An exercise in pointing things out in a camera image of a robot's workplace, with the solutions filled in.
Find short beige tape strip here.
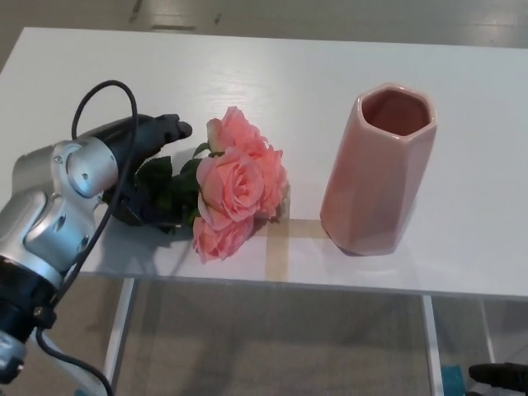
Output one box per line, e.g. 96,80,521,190
253,218,329,241

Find light blue metal stand bar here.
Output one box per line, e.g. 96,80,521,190
43,329,106,395

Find pink faceted ceramic vase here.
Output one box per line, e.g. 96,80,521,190
318,82,439,257

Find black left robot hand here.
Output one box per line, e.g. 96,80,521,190
82,113,194,228

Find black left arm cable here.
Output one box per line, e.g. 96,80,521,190
34,79,139,396

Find white table leg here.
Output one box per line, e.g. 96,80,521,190
421,294,444,396
479,298,498,372
101,277,138,387

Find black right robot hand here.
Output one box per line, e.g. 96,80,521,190
468,361,528,391

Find pink rose bouquet green stems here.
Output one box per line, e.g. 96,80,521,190
134,105,290,266

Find long beige tape strip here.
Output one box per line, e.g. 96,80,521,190
263,185,295,280

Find teal floor tape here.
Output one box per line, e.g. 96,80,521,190
441,363,465,396

